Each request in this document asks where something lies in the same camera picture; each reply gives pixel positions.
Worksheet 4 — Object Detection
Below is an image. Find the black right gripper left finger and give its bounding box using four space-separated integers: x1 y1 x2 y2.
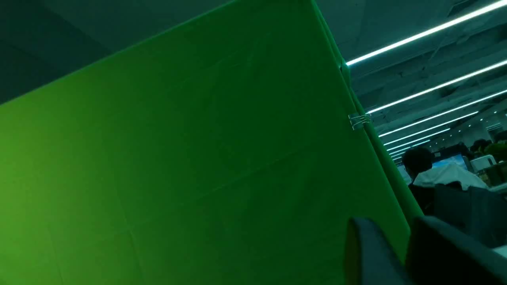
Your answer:
344 218 412 285

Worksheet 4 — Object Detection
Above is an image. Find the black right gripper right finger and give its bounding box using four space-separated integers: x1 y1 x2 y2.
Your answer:
404 216 507 285

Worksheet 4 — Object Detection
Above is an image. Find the person in white shirt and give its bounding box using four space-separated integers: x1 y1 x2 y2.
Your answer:
402 148 488 191

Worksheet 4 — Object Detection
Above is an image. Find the dark office chair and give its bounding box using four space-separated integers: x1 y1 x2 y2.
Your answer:
424 183 507 248

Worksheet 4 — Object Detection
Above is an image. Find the computer monitor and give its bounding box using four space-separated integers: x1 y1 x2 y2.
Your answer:
432 154 469 170

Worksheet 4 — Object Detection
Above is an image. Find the silver binder clip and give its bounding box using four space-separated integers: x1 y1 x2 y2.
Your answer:
348 113 371 131

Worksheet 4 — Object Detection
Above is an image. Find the green backdrop cloth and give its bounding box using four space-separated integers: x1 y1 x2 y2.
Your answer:
0 0 422 285

